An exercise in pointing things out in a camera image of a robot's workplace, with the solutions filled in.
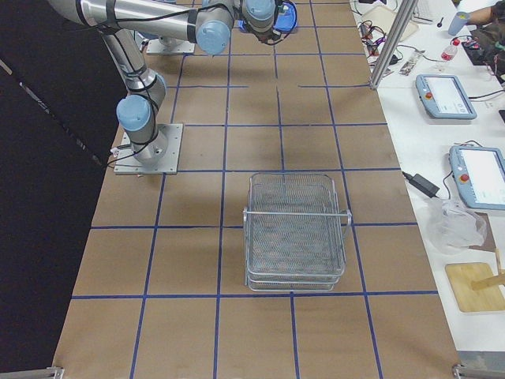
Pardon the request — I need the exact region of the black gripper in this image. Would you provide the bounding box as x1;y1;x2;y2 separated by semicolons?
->
254;28;282;44

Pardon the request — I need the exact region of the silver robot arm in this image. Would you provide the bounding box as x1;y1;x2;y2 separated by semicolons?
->
50;1;283;169

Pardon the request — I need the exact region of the blue plastic tray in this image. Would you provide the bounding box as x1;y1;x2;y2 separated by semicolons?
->
238;0;297;32

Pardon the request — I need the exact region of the red cap plastic bottle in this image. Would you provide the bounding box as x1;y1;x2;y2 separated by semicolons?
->
440;39;460;63

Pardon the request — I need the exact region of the far teach pendant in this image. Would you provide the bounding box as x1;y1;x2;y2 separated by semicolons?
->
415;74;477;120

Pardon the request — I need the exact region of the teach pendant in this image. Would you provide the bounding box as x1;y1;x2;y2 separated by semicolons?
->
415;74;477;120
449;145;504;211

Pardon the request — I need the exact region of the blue paper cup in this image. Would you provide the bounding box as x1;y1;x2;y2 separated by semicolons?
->
447;12;470;36

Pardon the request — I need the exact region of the black power adapter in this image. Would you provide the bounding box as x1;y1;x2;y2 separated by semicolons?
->
402;172;440;198

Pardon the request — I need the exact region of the near teach pendant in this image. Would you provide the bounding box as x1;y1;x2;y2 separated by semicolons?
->
449;145;504;211

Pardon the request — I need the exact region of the clear plastic bag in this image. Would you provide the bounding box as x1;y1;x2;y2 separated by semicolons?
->
426;198;488;250

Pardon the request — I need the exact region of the wooden cutting board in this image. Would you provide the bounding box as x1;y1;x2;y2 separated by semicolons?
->
445;262;504;313

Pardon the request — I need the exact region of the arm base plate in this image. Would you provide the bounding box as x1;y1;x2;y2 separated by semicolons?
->
112;123;184;174
146;37;195;55

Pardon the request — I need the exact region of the aluminium frame post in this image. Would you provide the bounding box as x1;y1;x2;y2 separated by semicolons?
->
369;1;419;89

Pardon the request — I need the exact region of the wire mesh shelf basket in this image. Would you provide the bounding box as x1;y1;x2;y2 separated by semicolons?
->
243;173;352;292

